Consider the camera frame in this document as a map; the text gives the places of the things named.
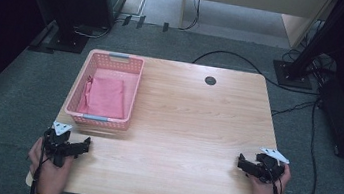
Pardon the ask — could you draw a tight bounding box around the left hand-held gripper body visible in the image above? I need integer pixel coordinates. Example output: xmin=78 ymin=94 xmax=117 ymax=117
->
xmin=39 ymin=119 xmax=75 ymax=169

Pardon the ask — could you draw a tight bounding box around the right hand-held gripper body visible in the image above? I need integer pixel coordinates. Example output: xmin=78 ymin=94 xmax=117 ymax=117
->
xmin=251 ymin=145 xmax=292 ymax=187

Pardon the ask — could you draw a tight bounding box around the pink cloth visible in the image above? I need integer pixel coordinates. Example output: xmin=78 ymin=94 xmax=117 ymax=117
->
xmin=75 ymin=73 xmax=130 ymax=121

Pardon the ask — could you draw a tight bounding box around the pink plastic basket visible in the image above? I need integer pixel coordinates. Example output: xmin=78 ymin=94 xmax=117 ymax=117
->
xmin=62 ymin=46 xmax=146 ymax=133

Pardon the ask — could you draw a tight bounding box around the person's right hand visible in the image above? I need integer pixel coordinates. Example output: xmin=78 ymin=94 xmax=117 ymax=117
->
xmin=243 ymin=157 xmax=293 ymax=194

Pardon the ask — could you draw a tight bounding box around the person's left hand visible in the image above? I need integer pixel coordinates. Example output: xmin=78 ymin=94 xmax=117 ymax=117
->
xmin=22 ymin=135 xmax=78 ymax=194

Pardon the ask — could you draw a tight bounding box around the dark round table grommet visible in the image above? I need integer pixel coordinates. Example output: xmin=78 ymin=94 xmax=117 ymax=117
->
xmin=204 ymin=75 xmax=218 ymax=87

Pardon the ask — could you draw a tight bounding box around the black stand with slanted pole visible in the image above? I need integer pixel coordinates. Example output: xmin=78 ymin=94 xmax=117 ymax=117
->
xmin=269 ymin=0 xmax=344 ymax=95

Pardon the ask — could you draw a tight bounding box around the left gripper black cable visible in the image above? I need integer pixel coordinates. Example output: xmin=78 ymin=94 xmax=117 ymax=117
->
xmin=28 ymin=129 xmax=50 ymax=194

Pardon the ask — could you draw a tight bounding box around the thin black floor cable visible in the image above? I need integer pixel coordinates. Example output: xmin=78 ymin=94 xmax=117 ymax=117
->
xmin=269 ymin=95 xmax=319 ymax=123

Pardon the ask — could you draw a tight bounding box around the long black floor cable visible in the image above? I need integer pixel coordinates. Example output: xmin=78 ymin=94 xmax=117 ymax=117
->
xmin=189 ymin=46 xmax=326 ymax=97

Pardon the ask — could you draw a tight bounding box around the white floor cable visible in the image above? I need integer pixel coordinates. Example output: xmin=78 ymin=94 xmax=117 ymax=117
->
xmin=72 ymin=23 xmax=113 ymax=42

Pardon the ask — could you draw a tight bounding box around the black hanging cable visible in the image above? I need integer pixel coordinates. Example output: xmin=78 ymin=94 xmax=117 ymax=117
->
xmin=178 ymin=0 xmax=204 ymax=34

